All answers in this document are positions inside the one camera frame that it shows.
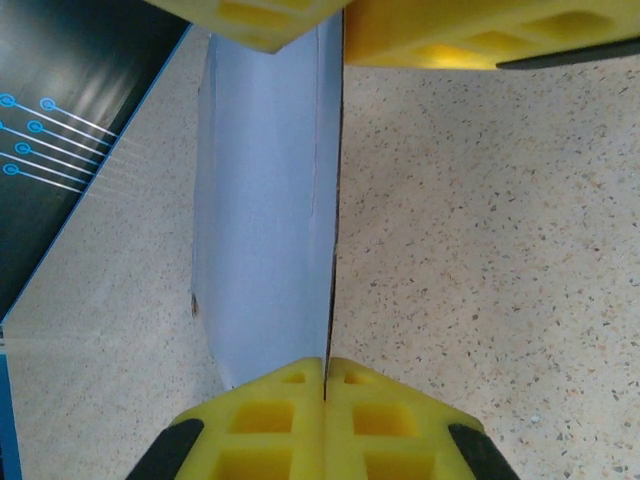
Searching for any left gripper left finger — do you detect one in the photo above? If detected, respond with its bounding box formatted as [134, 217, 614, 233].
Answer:
[124, 355, 327, 480]

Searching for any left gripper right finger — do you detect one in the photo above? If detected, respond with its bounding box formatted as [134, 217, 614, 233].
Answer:
[323, 355, 521, 480]

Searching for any white paper box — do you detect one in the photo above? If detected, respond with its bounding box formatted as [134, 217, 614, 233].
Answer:
[192, 7, 346, 401]

